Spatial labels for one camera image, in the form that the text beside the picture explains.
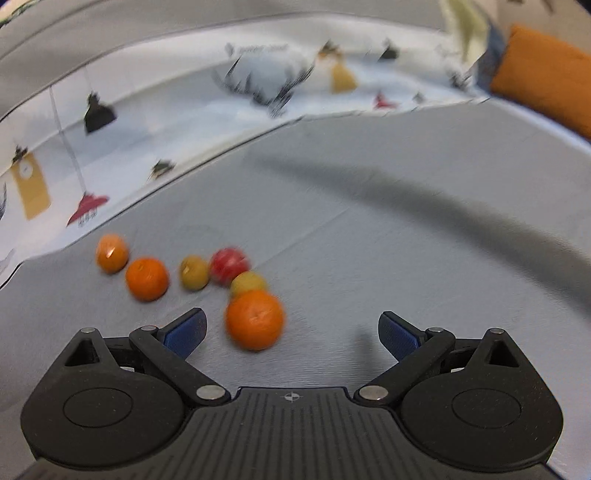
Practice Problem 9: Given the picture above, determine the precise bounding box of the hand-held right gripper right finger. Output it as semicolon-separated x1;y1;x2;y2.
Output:
353;311;529;409

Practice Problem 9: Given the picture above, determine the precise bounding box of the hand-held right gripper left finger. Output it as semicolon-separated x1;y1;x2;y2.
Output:
62;307;232;409

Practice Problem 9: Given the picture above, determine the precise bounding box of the yellow-green small fruit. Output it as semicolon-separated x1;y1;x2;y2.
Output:
178;256;211;291
230;271;269;298

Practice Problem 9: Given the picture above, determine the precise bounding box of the orange tangerine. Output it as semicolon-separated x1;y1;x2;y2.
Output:
95;234;130;274
126;257;171;302
225;291;286;352

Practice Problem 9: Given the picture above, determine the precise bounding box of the red small fruit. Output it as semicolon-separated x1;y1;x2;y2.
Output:
210;248;251;286

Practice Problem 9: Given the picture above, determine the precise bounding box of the grey bed sheet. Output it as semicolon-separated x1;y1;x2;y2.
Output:
0;99;591;480

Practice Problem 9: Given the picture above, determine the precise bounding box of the grey and white printed blanket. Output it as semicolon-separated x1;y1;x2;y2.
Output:
0;0;490;289

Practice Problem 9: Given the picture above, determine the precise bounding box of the orange pillow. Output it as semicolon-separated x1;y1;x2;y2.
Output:
489;24;591;141

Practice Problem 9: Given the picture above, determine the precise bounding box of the pale yellow cloth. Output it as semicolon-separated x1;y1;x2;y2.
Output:
441;0;491;63

